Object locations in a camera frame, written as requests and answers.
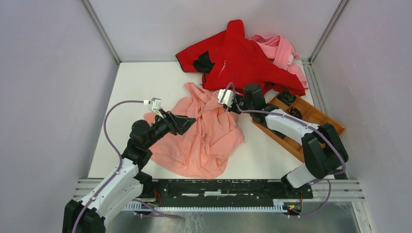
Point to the red garment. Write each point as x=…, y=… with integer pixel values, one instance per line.
x=231, y=57

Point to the pink garment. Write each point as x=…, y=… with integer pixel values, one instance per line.
x=282, y=54

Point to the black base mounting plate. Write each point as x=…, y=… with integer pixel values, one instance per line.
x=221, y=193

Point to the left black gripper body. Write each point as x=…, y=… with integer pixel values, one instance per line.
x=164, y=125

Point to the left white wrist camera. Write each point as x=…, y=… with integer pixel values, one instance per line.
x=154, y=105

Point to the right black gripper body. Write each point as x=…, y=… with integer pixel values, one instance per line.
x=242, y=103

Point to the wooden divided tray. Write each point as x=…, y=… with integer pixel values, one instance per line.
x=300, y=108

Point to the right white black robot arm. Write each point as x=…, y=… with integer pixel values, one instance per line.
x=323, y=151

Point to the salmon orange jacket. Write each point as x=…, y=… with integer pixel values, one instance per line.
x=203, y=151

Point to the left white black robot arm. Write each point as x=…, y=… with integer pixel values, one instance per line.
x=94, y=212

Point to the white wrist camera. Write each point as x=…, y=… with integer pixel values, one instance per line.
x=154, y=105
x=225, y=97

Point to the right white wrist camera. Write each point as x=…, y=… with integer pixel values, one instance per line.
x=225, y=97

